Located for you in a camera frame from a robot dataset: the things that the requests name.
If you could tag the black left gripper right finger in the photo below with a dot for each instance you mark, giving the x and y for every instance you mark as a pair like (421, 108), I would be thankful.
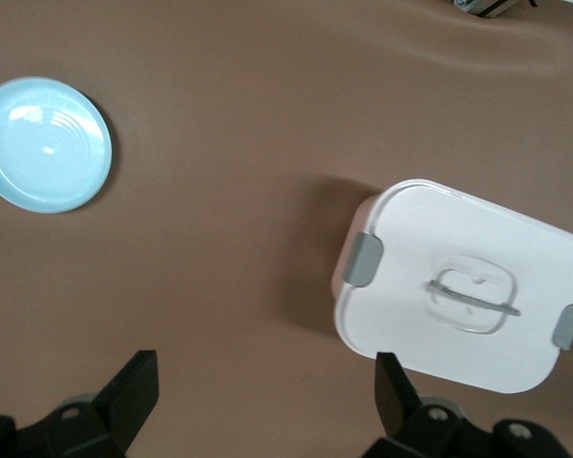
(396, 405)

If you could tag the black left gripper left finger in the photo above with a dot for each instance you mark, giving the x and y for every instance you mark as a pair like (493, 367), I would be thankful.
(119, 405)

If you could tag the grey container latch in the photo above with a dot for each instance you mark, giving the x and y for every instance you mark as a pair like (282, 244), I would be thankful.
(363, 260)
(569, 326)

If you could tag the white lidded plastic container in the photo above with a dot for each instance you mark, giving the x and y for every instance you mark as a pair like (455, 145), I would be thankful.
(458, 229)

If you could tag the light blue round plate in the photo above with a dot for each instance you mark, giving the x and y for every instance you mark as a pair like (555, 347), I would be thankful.
(45, 148)

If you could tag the front camera mount bracket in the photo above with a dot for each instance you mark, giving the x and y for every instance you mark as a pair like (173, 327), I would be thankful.
(482, 7)

